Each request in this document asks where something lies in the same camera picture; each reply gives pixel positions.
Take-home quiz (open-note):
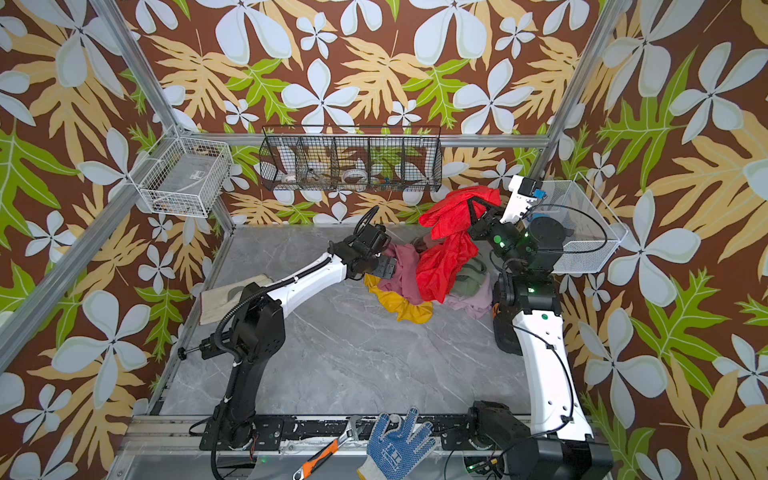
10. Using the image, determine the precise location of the red cloth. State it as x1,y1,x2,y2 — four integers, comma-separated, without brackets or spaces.
416,185,501,303

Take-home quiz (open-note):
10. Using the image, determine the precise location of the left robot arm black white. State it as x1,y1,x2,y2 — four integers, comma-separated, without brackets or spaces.
200,207,390,452

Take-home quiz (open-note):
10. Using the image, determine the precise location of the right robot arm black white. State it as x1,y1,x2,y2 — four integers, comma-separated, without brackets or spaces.
465,175,618,479

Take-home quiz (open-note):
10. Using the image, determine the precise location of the mauve pink cloth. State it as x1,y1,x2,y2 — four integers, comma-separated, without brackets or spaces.
378,243,424,305

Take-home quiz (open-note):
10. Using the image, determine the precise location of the green cloth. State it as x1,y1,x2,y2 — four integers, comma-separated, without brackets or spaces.
450,256,488,298

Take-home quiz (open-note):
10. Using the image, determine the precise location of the light pink cloth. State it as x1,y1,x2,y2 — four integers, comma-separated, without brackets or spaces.
443,278,492,319

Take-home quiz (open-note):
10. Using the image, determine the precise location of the yellow cloth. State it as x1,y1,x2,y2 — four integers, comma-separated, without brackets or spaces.
364,274,433,324

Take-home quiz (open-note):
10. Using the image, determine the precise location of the beige folded cloth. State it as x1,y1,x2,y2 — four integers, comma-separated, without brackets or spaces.
199,274,273,325

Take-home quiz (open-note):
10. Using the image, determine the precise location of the tape roll white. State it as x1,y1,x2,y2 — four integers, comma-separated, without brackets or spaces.
341,168,368,185

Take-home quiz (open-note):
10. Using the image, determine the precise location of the white mesh basket right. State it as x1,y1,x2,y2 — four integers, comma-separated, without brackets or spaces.
523,180,627,275

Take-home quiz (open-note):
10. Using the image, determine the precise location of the blue dotted work glove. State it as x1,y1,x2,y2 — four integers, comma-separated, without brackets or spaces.
356,408,438,480

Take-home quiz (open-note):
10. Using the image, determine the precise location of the orange adjustable wrench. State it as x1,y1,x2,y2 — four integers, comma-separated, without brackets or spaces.
292,430,355,480

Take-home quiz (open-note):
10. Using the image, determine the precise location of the black wire basket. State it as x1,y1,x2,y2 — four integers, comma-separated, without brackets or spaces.
256,125,444,192

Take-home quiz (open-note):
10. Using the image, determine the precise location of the white wire basket left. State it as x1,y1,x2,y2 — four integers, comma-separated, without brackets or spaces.
133,130,233,218

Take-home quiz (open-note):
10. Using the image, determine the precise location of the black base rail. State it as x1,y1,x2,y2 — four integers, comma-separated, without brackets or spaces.
199,413,488,452

